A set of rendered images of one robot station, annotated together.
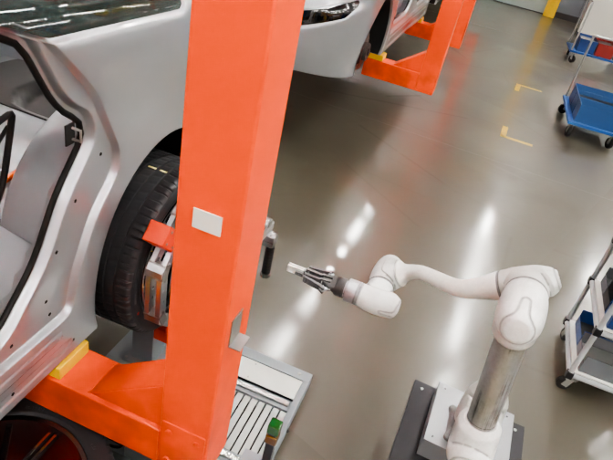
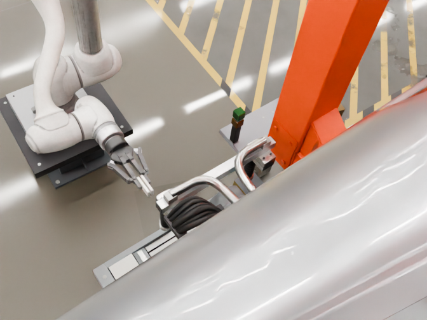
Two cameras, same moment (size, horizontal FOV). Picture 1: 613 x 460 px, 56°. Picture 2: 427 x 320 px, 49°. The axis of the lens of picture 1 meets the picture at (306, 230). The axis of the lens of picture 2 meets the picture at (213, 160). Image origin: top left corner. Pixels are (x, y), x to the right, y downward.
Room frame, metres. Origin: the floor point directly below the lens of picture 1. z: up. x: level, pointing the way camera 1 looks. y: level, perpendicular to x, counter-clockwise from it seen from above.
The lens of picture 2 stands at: (2.23, 0.58, 2.15)
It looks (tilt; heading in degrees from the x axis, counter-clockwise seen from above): 57 degrees down; 214
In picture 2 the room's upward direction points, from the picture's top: 8 degrees clockwise
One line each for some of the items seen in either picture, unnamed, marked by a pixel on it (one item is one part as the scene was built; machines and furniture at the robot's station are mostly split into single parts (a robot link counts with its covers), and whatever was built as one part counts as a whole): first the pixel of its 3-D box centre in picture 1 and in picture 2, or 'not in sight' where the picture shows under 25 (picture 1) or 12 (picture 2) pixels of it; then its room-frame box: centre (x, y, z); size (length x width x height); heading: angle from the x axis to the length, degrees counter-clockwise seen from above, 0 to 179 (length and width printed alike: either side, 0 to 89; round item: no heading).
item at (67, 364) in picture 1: (56, 351); not in sight; (1.21, 0.69, 0.70); 0.14 x 0.14 x 0.05; 77
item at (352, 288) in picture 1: (352, 291); (109, 137); (1.70, -0.22, 0.83); 0.09 x 0.06 x 0.09; 167
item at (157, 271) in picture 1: (193, 256); not in sight; (1.66, 0.39, 0.85); 0.54 x 0.07 x 0.54; 167
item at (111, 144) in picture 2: (334, 284); (120, 152); (1.71, -0.15, 0.83); 0.09 x 0.08 x 0.07; 77
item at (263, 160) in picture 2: not in sight; (260, 153); (1.45, 0.23, 0.93); 0.09 x 0.05 x 0.05; 77
